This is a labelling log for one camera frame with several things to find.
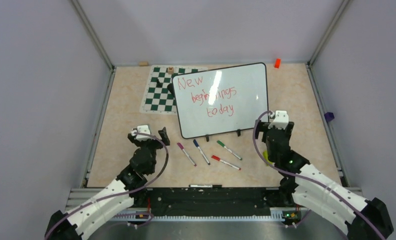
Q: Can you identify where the wooden cork piece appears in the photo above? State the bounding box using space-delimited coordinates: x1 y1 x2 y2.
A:
138 61 149 67

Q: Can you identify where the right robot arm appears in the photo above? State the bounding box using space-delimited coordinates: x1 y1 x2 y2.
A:
253 119 394 240

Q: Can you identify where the orange block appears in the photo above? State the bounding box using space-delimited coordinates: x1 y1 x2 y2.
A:
274 58 282 69

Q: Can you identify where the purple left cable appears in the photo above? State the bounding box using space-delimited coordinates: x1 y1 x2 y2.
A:
44 131 170 240

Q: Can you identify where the green white chess mat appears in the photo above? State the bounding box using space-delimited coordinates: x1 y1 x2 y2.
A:
139 65 207 115

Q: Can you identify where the wooden chess piece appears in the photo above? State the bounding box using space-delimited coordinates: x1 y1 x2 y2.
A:
167 67 174 75

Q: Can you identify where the blue capped marker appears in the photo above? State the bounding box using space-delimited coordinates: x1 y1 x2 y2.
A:
193 139 211 166

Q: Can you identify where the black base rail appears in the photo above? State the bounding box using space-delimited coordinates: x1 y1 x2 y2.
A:
131 178 313 220

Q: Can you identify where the green capped marker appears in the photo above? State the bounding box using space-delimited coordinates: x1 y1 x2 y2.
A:
216 140 243 161

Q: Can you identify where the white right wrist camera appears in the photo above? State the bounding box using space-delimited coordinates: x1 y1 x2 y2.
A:
268 110 289 130

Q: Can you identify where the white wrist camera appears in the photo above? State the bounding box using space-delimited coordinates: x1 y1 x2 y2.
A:
130 124 152 141
268 110 289 130

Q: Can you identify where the pink capped marker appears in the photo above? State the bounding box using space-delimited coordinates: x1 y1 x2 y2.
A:
176 142 197 167

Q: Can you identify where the black sparkly microphone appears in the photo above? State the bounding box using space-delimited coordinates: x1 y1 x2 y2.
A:
156 77 176 99

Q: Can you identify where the marker on base rail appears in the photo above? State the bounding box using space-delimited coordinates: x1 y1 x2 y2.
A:
188 184 223 188

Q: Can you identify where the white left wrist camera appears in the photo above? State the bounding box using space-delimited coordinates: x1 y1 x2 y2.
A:
130 124 152 141

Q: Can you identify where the white whiteboard black frame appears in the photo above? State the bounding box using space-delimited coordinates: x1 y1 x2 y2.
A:
171 62 269 139

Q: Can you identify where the red marker pen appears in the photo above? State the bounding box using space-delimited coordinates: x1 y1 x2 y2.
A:
211 155 241 171

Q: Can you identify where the green lego brick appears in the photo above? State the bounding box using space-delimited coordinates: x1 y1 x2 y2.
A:
262 150 272 166

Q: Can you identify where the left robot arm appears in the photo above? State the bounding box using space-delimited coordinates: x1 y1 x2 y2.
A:
44 124 170 240

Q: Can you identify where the purple block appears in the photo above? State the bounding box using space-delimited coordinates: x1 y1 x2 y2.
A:
324 112 335 123

